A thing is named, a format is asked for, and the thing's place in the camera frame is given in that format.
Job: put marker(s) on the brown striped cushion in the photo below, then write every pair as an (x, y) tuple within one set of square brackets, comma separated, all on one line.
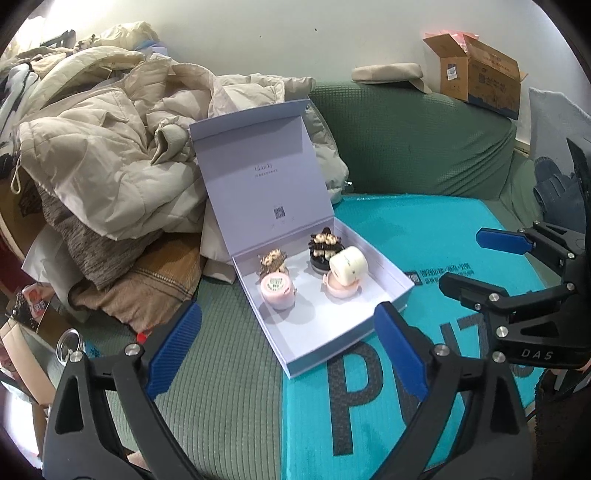
[(152, 281)]

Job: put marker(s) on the black bear hair claw clip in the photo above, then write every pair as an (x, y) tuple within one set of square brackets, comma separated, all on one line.
[(325, 242)]

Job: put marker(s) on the grey-brown knit cloth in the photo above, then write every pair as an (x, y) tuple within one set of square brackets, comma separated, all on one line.
[(83, 249)]

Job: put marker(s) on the teal bubble mailer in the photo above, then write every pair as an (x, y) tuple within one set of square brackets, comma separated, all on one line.
[(415, 230)]

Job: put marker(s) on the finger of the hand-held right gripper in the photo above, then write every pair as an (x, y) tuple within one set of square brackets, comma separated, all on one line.
[(501, 240), (485, 295)]

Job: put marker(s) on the black round jar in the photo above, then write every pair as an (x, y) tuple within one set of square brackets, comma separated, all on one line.
[(317, 266)]

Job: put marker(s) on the red ribbon bow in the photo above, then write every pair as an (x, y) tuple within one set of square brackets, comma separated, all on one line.
[(142, 337)]

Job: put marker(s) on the cream jar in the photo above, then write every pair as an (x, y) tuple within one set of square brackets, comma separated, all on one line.
[(348, 265)]

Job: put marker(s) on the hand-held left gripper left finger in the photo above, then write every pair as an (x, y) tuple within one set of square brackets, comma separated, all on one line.
[(173, 350)]

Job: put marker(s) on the beige puffer jacket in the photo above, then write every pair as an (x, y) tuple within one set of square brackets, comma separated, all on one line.
[(115, 152)]

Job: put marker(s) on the brown bear hair claw clip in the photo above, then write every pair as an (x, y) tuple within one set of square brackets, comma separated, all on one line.
[(272, 261)]

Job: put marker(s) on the cardboard box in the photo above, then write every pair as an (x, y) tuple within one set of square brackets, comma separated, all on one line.
[(485, 74)]

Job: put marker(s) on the white pillow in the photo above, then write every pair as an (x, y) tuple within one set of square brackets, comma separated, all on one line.
[(549, 120)]

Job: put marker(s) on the glass jar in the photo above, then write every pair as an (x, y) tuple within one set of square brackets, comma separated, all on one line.
[(69, 344)]

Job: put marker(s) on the blue denim jeans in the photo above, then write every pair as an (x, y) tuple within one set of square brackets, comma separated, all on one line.
[(558, 198)]

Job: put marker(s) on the white hinged gift box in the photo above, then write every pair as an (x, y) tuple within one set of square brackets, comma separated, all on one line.
[(258, 184)]

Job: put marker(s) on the pink round labelled compact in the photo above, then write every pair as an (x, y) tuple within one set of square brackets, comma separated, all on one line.
[(276, 290)]

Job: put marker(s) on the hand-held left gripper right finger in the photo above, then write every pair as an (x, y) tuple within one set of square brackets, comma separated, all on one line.
[(401, 350)]

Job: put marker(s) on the beige cap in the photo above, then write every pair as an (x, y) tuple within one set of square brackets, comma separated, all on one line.
[(388, 74)]

